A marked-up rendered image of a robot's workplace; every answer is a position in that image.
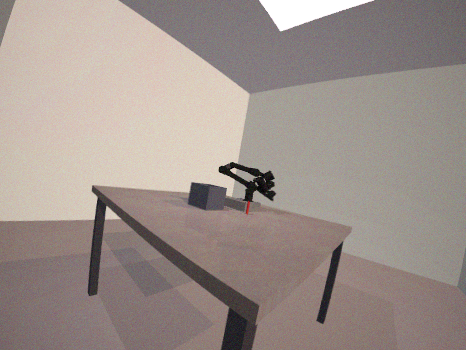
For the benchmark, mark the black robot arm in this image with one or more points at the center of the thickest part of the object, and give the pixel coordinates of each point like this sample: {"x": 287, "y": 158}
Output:
{"x": 251, "y": 187}

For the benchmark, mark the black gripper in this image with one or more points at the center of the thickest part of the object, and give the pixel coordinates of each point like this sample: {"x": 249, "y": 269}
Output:
{"x": 264, "y": 189}

